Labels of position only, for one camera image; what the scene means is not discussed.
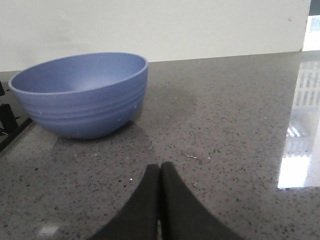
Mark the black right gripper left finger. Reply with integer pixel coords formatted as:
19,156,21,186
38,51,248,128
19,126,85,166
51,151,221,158
89,164,160,240

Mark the blue plastic bowl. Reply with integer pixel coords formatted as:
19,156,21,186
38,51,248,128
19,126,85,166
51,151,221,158
8,52,149,140

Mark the black glass gas stove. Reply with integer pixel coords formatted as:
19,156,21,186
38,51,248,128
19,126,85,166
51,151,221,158
0,80,32,152

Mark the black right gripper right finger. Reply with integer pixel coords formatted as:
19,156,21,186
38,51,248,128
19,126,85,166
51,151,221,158
160,161,242,240

